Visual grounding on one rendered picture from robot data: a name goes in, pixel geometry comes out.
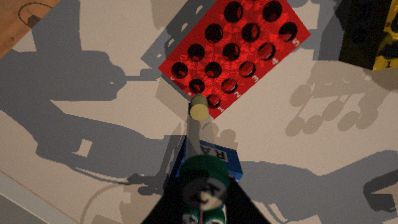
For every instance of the red tube rack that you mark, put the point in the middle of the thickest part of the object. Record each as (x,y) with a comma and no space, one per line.
(194,70)

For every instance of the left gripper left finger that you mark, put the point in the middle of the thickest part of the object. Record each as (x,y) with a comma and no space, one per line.
(169,209)

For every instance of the yellow tube rack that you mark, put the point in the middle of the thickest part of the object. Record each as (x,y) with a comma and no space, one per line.
(367,33)

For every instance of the blue tube rack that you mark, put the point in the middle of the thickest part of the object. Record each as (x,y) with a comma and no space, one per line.
(228,156)

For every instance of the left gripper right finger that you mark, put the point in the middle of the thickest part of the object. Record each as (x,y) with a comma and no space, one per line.
(240,209)

